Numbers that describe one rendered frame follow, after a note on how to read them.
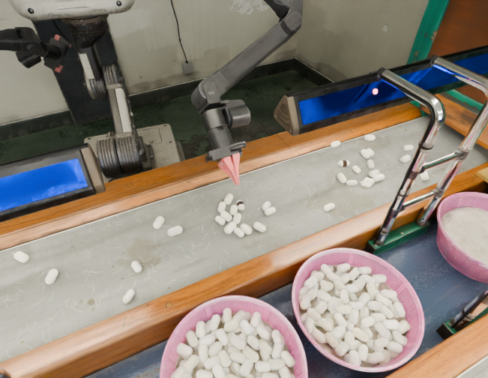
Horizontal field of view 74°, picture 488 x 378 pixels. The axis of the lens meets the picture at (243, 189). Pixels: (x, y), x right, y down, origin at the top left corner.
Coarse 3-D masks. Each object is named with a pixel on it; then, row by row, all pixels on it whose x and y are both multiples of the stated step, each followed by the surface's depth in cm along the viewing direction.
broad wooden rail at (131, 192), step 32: (320, 128) 114; (352, 128) 114; (384, 128) 118; (192, 160) 101; (256, 160) 102; (128, 192) 91; (160, 192) 92; (0, 224) 83; (32, 224) 83; (64, 224) 84
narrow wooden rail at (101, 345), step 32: (416, 192) 91; (448, 192) 91; (480, 192) 100; (352, 224) 83; (288, 256) 76; (192, 288) 70; (224, 288) 70; (256, 288) 74; (128, 320) 65; (160, 320) 65; (32, 352) 61; (64, 352) 61; (96, 352) 62; (128, 352) 67
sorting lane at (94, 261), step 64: (192, 192) 95; (256, 192) 95; (320, 192) 95; (384, 192) 95; (0, 256) 79; (64, 256) 79; (128, 256) 79; (192, 256) 79; (256, 256) 79; (0, 320) 67; (64, 320) 67
